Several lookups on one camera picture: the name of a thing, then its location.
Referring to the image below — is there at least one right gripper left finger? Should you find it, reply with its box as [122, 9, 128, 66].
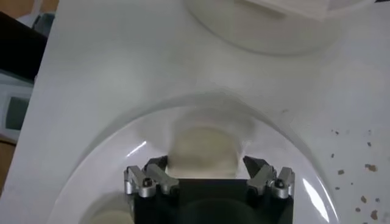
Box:
[123, 155, 180, 199]

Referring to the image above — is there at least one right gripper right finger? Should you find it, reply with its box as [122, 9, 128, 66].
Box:
[243, 155, 296, 200]

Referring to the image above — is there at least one white steamed baozi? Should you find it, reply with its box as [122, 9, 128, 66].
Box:
[80, 194, 135, 224]
[167, 126, 240, 180]

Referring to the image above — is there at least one large white plate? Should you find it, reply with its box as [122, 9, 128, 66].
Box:
[45, 103, 341, 224]

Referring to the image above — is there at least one white electric cooker pot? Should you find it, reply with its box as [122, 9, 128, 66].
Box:
[184, 0, 378, 56]

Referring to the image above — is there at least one black robot body block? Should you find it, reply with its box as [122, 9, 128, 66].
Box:
[0, 12, 49, 83]

